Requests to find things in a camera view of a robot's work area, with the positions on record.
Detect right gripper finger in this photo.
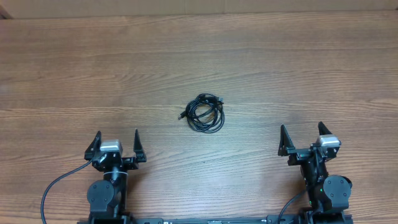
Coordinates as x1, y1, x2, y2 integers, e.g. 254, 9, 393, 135
278, 124, 295, 156
318, 121, 332, 136

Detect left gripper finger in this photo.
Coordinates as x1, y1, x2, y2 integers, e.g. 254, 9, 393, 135
84, 131, 101, 161
133, 129, 147, 163

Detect black cable silver plugs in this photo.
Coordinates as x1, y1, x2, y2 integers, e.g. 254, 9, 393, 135
181, 93, 225, 134

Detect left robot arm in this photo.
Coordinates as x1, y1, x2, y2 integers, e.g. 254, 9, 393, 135
77, 130, 147, 224

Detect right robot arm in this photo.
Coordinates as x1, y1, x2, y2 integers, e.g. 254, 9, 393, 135
277, 121, 353, 223

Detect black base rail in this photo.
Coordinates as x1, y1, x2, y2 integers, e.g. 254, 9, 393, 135
77, 213, 354, 224

